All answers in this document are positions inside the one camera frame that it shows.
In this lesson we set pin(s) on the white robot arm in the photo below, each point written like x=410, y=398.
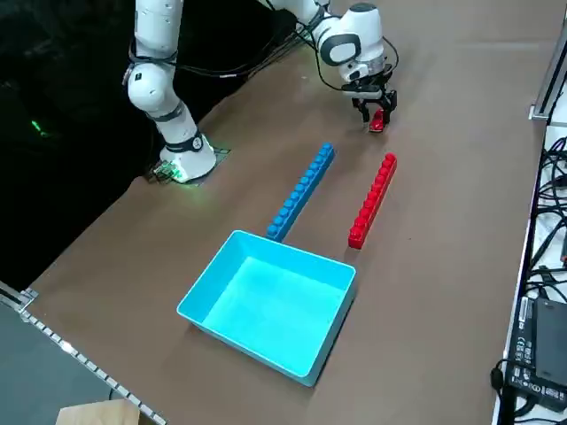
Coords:
x=150, y=88

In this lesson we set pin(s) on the red toy block row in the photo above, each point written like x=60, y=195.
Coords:
x=372, y=203

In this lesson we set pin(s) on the black power supply box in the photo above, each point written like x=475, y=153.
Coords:
x=542, y=350

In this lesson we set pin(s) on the aluminium profile post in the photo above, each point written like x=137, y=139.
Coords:
x=549, y=75

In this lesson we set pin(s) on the light wooden block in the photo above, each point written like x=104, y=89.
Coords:
x=99, y=414

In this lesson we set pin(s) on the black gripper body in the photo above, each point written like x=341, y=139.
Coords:
x=367, y=88

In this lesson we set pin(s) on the cyan plastic bin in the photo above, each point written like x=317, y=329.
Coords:
x=266, y=305

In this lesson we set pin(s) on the red toy car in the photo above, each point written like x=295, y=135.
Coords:
x=377, y=122

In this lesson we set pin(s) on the aluminium edge rail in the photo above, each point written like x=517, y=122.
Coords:
x=66, y=347

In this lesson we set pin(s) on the blue toy block row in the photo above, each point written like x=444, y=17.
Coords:
x=301, y=190

